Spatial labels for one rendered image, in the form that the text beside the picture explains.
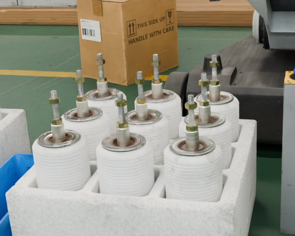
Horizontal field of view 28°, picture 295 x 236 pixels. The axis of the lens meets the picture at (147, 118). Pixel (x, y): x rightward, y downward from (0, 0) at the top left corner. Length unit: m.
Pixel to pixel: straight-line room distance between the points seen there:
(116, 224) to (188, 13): 2.09
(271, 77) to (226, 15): 1.45
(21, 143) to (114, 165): 0.49
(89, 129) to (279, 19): 0.69
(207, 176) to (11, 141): 0.57
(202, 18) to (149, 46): 0.85
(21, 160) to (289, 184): 0.58
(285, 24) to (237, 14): 1.36
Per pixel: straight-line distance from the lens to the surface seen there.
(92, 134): 1.10
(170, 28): 2.24
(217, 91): 1.17
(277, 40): 1.63
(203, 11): 2.95
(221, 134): 1.04
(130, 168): 0.96
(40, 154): 1.01
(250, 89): 1.44
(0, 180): 1.28
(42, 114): 1.91
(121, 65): 2.09
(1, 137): 1.32
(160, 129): 1.07
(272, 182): 1.40
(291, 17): 1.59
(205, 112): 1.06
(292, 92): 1.08
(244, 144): 1.15
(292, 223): 1.19
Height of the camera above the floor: 0.65
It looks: 21 degrees down
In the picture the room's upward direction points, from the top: 3 degrees counter-clockwise
